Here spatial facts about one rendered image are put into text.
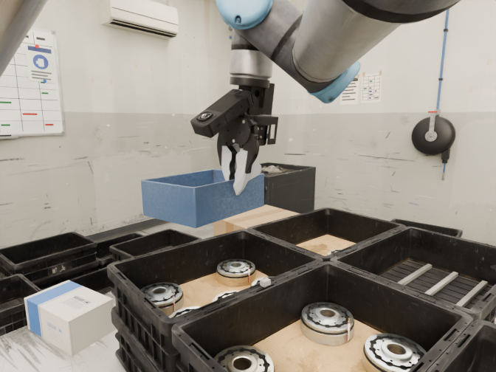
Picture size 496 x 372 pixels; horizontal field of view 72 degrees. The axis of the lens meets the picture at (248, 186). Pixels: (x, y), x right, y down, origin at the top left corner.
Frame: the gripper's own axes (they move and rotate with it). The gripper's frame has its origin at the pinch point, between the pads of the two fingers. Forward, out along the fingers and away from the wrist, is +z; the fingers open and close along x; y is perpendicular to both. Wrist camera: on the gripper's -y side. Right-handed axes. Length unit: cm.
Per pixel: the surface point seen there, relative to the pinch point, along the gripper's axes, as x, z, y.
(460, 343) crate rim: -39.8, 14.2, 7.4
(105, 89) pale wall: 298, -8, 126
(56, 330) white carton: 35, 41, -20
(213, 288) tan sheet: 11.0, 30.3, 8.1
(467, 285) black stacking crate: -36, 25, 52
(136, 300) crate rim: 6.8, 20.7, -15.9
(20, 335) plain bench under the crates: 47, 48, -25
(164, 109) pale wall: 298, 10, 197
